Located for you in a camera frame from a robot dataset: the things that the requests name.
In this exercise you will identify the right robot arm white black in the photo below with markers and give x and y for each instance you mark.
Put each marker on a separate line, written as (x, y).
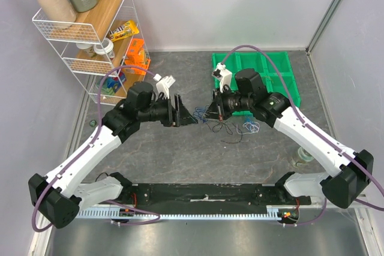
(346, 171)

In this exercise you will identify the beige pump bottle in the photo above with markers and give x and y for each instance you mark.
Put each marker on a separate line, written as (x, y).
(60, 12)

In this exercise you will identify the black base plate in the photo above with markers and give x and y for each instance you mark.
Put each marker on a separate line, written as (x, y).
(143, 194)

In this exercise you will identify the green blue toy car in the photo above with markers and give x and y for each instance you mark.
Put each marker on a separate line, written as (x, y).
(112, 84)

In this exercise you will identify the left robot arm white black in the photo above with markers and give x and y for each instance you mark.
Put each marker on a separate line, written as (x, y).
(59, 195)

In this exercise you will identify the slotted cable duct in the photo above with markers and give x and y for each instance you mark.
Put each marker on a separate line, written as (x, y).
(118, 213)

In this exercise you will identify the orange snack box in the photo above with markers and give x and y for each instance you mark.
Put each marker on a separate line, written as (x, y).
(136, 54)

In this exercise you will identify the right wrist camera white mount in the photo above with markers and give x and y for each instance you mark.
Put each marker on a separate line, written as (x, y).
(223, 75)

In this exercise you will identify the clear glass bottle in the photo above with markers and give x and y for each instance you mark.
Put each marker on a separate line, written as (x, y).
(93, 123)

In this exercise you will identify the white wire shelf rack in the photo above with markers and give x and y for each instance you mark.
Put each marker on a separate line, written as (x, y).
(91, 28)

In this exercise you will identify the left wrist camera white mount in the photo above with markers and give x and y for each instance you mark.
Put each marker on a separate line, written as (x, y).
(163, 84)

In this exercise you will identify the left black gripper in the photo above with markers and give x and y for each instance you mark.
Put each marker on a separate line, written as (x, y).
(184, 116)

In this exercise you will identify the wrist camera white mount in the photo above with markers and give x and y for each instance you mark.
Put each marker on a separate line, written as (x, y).
(223, 75)
(163, 84)

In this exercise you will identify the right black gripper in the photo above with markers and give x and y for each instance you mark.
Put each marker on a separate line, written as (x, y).
(218, 105)

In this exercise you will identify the green six-compartment bin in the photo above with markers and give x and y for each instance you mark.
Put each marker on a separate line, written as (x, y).
(277, 75)

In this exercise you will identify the yellow candy bag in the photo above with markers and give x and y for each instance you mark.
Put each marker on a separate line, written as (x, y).
(126, 30)

